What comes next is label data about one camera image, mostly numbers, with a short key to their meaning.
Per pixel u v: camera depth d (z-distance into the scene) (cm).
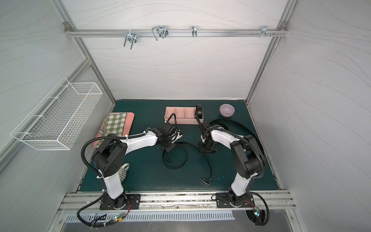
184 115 112
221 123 105
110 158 48
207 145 77
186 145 91
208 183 76
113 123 105
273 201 75
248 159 47
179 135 85
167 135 75
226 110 111
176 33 80
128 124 105
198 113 99
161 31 77
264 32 77
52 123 66
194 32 78
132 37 79
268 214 69
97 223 68
